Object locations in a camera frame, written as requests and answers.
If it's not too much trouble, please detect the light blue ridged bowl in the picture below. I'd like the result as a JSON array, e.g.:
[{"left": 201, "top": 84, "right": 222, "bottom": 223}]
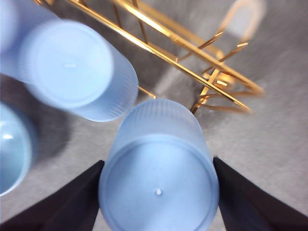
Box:
[{"left": 0, "top": 103, "right": 34, "bottom": 197}]

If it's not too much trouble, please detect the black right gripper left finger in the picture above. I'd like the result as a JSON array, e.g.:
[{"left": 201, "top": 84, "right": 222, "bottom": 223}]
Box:
[{"left": 0, "top": 159, "right": 105, "bottom": 231}]

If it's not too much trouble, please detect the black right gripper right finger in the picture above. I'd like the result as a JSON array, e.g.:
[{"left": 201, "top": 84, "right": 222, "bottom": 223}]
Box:
[{"left": 213, "top": 156, "right": 308, "bottom": 231}]

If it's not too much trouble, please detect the blue ribbed plastic cup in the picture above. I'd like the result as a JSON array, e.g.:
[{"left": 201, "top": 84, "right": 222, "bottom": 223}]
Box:
[
  {"left": 18, "top": 18, "right": 140, "bottom": 123},
  {"left": 97, "top": 99, "right": 220, "bottom": 231},
  {"left": 0, "top": 0, "right": 62, "bottom": 84}
]

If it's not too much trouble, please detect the gold wire cup rack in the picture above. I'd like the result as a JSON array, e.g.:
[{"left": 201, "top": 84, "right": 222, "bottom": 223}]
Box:
[{"left": 33, "top": 0, "right": 266, "bottom": 116}]

